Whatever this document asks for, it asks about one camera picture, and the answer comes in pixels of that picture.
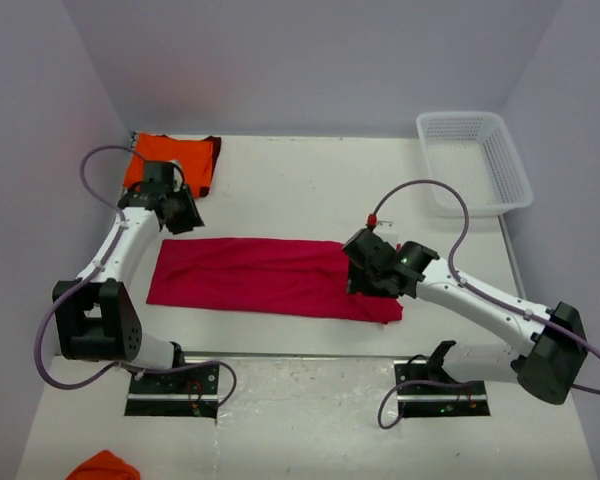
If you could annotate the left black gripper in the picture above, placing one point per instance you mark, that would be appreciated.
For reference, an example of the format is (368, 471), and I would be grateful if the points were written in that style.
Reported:
(191, 219)

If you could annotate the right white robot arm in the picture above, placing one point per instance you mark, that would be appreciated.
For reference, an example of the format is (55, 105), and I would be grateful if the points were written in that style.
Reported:
(538, 350)

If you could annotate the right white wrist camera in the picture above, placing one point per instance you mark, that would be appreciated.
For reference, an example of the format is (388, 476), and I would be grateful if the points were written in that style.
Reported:
(387, 231)

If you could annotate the pink t shirt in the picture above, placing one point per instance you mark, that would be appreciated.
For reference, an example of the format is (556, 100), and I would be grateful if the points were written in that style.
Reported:
(306, 278)

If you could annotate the folded orange t shirt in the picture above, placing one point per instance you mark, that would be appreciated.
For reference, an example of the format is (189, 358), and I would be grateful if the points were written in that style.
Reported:
(197, 158)

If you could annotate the orange cloth at bottom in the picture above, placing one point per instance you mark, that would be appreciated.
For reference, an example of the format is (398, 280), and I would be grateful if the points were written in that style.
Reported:
(104, 466)

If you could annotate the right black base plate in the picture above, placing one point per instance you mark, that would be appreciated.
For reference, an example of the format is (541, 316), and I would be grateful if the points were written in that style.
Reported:
(425, 401)

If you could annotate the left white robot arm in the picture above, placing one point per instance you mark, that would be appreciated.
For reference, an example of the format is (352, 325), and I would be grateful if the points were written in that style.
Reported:
(95, 317)

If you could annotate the white plastic basket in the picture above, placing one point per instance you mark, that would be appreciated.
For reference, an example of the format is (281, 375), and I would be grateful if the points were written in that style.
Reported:
(472, 152)

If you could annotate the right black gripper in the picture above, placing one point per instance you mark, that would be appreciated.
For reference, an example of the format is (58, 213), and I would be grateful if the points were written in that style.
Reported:
(358, 283)

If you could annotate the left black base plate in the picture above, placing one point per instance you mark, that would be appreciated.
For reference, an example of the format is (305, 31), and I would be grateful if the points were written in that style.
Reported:
(190, 394)

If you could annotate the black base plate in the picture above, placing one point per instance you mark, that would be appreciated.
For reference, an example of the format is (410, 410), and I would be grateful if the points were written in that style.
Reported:
(190, 394)
(425, 401)

